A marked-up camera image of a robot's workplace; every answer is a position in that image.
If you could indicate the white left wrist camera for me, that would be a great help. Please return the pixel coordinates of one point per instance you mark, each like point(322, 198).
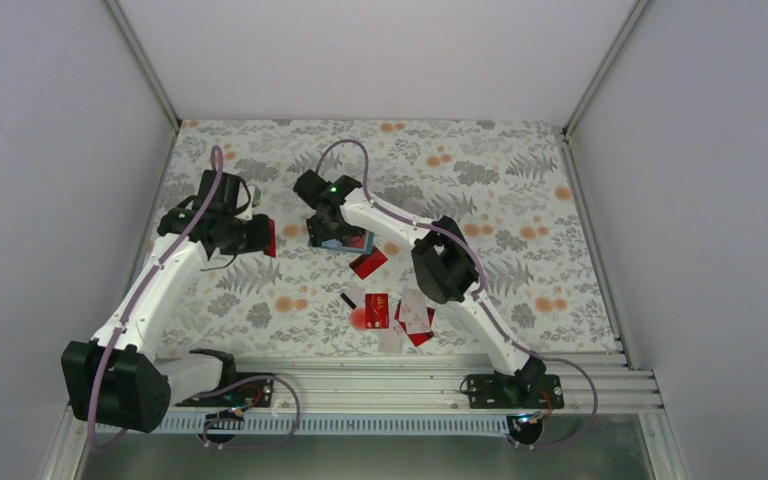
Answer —
point(253, 200)

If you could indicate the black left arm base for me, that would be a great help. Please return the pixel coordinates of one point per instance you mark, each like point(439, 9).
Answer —
point(232, 391)

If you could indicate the aluminium corner post right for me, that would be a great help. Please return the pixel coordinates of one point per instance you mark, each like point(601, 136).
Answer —
point(606, 65)

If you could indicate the aluminium corner post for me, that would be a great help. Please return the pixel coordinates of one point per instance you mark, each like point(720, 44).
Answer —
point(606, 65)
point(139, 54)

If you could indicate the aluminium rail frame front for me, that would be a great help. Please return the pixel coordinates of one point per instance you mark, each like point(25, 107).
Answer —
point(432, 384)

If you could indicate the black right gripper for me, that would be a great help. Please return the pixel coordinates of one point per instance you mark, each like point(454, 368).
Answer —
point(318, 233)

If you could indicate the red VIP card face up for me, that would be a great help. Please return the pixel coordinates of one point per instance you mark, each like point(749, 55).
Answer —
point(376, 311)

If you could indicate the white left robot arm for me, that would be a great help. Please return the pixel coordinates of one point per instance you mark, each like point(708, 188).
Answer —
point(115, 378)

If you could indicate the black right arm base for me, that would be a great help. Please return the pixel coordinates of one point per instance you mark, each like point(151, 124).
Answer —
point(528, 388)

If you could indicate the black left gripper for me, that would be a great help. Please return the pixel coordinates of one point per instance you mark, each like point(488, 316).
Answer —
point(260, 238)

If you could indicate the white card with red circle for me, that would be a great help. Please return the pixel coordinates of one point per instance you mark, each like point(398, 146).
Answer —
point(357, 315)

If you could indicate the white VIP chip card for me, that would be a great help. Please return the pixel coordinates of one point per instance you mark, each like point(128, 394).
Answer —
point(413, 307)

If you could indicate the aluminium corner post left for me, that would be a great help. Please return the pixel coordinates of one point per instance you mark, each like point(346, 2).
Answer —
point(139, 54)

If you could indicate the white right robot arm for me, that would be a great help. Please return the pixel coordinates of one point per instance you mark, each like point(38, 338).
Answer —
point(445, 268)

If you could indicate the white cable duct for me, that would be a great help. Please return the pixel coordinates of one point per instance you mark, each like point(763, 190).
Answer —
point(337, 424)

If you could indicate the white floral card on table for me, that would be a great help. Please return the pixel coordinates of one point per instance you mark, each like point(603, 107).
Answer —
point(413, 206)

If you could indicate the blue leather card holder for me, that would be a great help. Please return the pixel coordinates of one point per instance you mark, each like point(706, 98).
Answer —
point(363, 244)

